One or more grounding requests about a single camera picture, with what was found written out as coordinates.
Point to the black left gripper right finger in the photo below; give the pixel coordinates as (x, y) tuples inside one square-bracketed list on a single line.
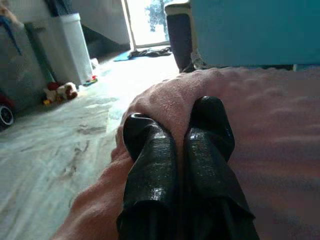
[(210, 155)]

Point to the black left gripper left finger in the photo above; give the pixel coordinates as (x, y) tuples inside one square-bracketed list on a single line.
[(150, 160)]

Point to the pink fleece pillow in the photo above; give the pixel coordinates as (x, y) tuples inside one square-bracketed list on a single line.
[(262, 140)]

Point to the teal sofa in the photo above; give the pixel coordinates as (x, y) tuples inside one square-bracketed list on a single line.
[(255, 30)]

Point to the small colourful toy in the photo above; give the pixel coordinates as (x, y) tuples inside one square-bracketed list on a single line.
[(90, 80)]

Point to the blue floor mat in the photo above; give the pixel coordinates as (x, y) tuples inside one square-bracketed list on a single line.
[(122, 57)]

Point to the dark crumpled cloth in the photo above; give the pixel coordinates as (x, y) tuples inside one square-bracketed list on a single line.
[(151, 53)]

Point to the plush toy animal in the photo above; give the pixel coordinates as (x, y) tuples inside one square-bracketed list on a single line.
[(62, 91)]

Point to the white cylindrical bin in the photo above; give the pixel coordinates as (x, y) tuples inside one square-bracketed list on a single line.
[(72, 47)]

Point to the bright glass door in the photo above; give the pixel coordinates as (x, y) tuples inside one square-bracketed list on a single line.
[(148, 21)]

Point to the red toy car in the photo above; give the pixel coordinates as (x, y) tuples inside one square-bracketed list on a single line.
[(5, 110)]

